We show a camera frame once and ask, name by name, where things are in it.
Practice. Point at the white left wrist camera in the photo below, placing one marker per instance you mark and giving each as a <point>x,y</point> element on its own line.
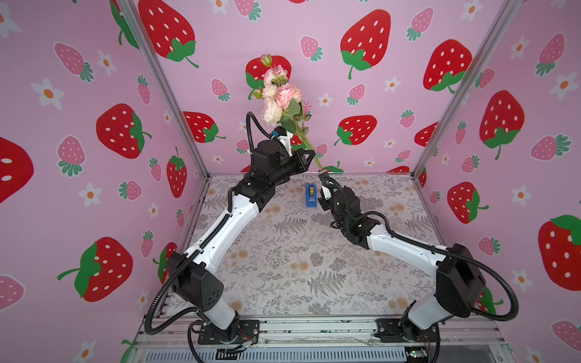
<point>284,137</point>

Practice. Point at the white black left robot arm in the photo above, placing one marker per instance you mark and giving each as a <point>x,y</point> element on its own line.
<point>191,275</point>

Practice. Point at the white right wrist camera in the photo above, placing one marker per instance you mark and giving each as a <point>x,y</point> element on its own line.
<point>325,190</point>

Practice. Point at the aluminium corner post right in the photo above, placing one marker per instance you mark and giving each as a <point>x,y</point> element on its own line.
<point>494,35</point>

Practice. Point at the aluminium corner post left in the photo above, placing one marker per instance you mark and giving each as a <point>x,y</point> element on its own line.
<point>136,26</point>

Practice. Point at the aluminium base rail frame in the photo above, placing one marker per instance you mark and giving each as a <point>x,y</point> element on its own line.
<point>327,339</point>

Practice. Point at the blue tape dispenser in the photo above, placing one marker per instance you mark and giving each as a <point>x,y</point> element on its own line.
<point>311,196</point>

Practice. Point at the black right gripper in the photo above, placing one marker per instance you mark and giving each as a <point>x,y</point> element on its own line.
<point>334,195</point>

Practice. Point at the artificial pink flower bouquet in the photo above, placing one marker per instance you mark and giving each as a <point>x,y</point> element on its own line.
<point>283,102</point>

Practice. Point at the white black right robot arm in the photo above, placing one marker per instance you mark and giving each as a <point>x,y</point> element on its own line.
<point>459,284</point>

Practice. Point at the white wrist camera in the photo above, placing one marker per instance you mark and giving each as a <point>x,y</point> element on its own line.
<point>284,137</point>
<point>325,190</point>

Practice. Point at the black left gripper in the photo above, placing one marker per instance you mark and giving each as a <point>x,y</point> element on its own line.
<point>298,165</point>

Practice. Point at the aluminium corner post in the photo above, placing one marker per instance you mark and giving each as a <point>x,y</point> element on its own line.
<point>494,35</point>
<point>136,26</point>

